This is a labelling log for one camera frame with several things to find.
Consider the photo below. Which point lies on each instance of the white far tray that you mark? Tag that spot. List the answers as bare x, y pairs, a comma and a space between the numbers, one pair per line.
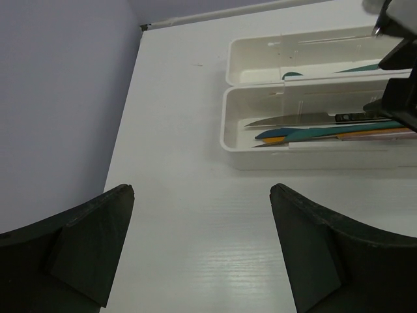
272, 59

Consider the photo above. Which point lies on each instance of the steel knife pink handle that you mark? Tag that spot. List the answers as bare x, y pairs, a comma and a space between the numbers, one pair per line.
400, 135

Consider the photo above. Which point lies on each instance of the orange plastic knife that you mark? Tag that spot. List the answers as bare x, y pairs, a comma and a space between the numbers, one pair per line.
379, 132

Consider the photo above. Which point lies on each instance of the blue plastic knife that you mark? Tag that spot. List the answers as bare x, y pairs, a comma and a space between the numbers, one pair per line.
279, 132

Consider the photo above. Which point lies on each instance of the white near tray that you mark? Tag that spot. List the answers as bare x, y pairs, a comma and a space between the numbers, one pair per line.
245, 104

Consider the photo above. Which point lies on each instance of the teal plastic spoon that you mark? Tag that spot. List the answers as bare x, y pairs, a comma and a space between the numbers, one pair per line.
358, 69

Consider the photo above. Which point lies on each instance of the teal plastic knife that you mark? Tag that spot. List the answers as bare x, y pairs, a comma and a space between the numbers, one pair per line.
308, 133

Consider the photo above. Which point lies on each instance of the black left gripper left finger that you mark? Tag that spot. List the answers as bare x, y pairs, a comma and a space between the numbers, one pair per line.
67, 262

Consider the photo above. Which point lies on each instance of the steel knife dark marbled handle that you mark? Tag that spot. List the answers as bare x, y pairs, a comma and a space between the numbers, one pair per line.
318, 119

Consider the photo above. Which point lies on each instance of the white tray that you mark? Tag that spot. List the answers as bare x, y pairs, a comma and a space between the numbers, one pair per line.
245, 104
272, 59

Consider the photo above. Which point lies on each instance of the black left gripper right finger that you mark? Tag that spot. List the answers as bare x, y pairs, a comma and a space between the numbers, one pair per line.
337, 264

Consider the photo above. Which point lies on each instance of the aluminium table edge rail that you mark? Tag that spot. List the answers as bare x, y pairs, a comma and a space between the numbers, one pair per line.
161, 14

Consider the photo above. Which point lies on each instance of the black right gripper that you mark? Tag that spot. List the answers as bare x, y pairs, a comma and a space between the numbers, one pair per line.
398, 102

